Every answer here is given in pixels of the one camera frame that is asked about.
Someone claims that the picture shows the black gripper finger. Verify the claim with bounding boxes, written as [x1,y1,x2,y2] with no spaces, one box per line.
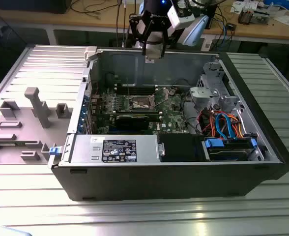
[156,19,172,59]
[128,13,153,56]

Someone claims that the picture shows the black RAM slot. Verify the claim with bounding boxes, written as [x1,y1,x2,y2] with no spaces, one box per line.
[116,85,158,91]

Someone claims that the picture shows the CPU socket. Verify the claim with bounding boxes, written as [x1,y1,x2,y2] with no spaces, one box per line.
[126,94,158,111]

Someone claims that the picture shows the expansion slot brackets blue tabs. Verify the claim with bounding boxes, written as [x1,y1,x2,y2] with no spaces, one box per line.
[77,93,92,135]

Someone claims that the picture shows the black tower box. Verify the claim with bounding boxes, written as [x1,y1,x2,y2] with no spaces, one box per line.
[205,3,219,30]

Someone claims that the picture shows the silver drive cage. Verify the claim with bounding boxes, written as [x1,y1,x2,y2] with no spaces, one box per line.
[190,61,241,109]

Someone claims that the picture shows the green motherboard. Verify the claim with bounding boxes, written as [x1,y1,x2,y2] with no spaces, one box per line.
[90,85,192,135]

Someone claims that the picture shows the RAM stick with green edge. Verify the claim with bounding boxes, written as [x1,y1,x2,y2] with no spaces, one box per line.
[115,110,160,117]

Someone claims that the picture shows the black graphics card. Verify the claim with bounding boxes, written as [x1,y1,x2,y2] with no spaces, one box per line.
[114,113,150,131]

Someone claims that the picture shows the printed paper leaflets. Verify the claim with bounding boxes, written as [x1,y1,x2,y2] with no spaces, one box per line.
[230,0,247,13]

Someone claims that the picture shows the copper heat sink part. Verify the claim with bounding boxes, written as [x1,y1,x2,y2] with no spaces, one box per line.
[237,7,255,25]

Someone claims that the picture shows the wooden desk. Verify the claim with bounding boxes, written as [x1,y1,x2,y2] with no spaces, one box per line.
[0,0,289,41]

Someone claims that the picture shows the grey device on desk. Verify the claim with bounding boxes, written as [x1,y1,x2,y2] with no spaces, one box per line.
[252,8,271,25]

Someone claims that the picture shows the silver power supply unit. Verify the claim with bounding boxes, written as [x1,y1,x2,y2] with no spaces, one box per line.
[69,134,160,164]

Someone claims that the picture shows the black monitor case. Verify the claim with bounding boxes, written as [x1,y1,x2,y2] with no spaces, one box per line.
[0,0,68,14]

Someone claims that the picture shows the hard disk in blue carrier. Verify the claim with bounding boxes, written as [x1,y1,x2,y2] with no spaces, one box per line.
[202,137,258,162]

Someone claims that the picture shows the white paper sheets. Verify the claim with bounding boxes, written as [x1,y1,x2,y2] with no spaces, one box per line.
[274,12,289,27]

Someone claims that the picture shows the black open PC case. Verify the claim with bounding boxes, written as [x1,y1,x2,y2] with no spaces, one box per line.
[47,46,289,202]

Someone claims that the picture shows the grey parts rack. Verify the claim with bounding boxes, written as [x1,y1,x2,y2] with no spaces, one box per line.
[0,87,74,165]

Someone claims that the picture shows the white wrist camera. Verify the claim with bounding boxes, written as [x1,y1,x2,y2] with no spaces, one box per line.
[167,5,196,30]

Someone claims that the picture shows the red wire bundle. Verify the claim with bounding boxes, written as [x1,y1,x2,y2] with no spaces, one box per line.
[195,109,210,135]

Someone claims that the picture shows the blue data wire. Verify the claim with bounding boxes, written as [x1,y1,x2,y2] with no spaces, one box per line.
[215,113,236,141]

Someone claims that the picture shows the orange power wires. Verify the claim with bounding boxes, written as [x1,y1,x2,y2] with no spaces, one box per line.
[208,110,245,139]

